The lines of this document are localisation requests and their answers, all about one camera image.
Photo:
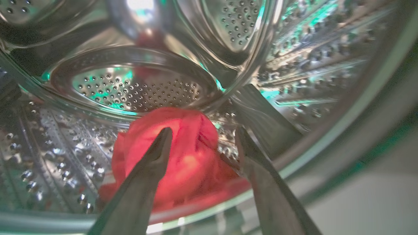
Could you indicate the red and white garment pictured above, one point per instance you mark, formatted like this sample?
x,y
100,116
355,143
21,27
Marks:
x,y
192,156

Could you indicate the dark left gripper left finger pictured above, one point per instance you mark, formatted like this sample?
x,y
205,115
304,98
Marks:
x,y
137,195

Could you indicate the white washing machine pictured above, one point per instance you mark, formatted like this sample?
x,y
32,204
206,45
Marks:
x,y
137,88

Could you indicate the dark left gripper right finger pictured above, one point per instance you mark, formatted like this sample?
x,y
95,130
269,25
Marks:
x,y
274,202

